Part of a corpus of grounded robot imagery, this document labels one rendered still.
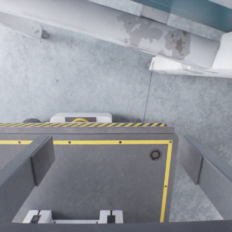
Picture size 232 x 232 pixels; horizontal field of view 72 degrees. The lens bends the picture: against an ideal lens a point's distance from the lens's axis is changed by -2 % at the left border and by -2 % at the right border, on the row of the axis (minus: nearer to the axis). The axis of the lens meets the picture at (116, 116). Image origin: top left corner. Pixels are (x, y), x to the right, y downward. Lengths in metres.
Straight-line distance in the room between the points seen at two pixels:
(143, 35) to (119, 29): 0.04
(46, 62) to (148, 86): 0.49
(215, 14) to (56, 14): 0.21
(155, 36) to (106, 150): 0.38
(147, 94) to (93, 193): 0.50
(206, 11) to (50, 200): 0.67
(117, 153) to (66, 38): 0.56
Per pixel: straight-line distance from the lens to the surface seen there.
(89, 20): 0.27
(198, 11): 0.26
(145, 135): 0.53
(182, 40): 0.28
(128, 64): 0.80
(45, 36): 0.82
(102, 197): 0.64
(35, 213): 0.73
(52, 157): 0.17
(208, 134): 1.00
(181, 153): 0.17
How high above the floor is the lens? 0.80
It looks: 75 degrees down
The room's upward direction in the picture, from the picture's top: 176 degrees clockwise
